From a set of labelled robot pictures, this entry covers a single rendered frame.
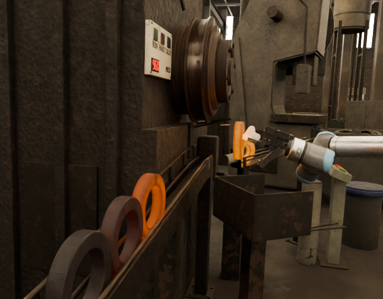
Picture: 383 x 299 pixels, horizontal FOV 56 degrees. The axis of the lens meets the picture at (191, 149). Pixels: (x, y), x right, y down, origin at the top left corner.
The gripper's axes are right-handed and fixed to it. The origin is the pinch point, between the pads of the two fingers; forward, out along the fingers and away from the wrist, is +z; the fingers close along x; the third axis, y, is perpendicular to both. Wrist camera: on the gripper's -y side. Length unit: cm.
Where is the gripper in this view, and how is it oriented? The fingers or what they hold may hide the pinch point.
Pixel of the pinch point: (239, 136)
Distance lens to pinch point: 147.0
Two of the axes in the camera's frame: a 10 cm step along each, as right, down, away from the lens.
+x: -2.3, 1.1, -9.7
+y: 3.1, -9.3, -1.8
